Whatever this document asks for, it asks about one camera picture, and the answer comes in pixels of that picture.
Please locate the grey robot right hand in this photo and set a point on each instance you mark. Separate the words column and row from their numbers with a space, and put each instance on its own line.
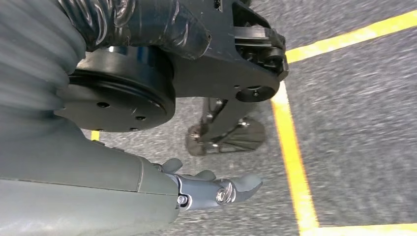
column 81, row 195

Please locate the silver robot foot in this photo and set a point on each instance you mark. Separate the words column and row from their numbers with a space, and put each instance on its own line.
column 247, row 136

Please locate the yellow floor tape square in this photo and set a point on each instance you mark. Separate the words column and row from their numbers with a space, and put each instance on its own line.
column 290, row 146

